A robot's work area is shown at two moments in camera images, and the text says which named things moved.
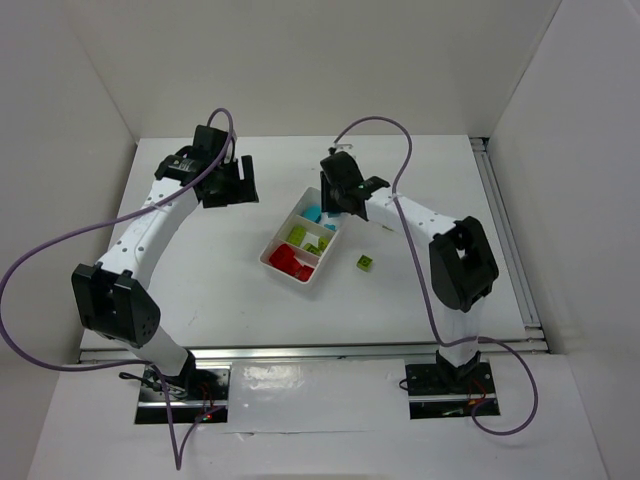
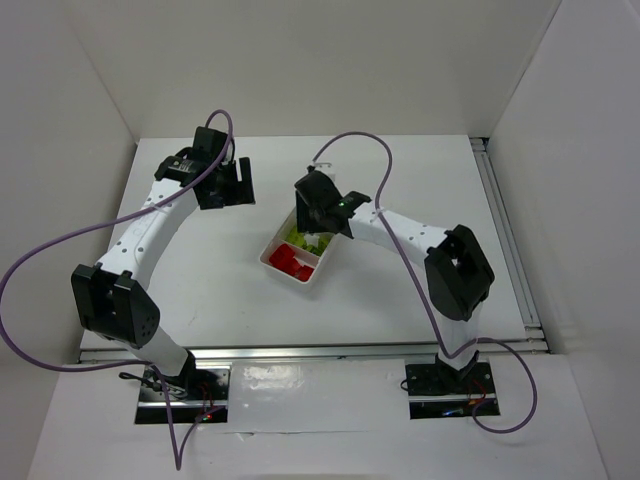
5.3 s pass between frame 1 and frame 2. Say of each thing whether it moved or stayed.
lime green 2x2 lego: moved
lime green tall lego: stayed
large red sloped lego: stayed
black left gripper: stayed
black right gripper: moved
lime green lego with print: stayed
